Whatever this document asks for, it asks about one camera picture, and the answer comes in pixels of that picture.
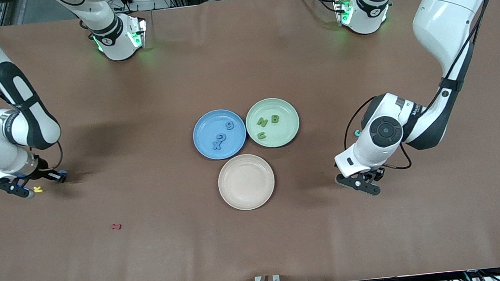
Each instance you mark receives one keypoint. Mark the green foam letter B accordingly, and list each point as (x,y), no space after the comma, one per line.
(275,118)

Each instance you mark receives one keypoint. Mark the yellow foam letter K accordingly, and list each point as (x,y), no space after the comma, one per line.
(39,189)

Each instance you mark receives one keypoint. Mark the green foam letter N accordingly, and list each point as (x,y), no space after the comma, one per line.
(262,122)

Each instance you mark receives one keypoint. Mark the beige round plate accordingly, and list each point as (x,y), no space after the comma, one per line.
(246,182)

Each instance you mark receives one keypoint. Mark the red foam letter I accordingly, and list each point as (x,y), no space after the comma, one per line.
(116,226)

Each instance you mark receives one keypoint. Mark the blue foam letter G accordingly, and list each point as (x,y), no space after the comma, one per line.
(221,137)

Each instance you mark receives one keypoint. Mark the blue foam letter X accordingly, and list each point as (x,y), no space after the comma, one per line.
(217,145)

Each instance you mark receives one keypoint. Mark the blue foam digit six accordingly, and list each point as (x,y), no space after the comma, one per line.
(229,125)

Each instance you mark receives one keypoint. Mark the green foam letter U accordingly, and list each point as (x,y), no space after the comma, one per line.
(261,135)

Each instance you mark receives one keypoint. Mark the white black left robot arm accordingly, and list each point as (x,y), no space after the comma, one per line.
(441,25)

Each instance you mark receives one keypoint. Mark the blue round plate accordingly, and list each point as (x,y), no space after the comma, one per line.
(205,131)

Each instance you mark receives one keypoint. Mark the teal foam letter C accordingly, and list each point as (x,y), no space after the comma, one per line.
(356,133)

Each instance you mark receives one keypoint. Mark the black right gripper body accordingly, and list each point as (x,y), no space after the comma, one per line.
(44,171)

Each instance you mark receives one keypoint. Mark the brown table cover mat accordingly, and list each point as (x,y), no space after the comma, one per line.
(151,260)

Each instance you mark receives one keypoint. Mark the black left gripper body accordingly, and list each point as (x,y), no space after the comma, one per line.
(377,173)

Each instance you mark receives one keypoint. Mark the light green round plate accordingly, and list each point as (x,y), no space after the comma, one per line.
(286,132)

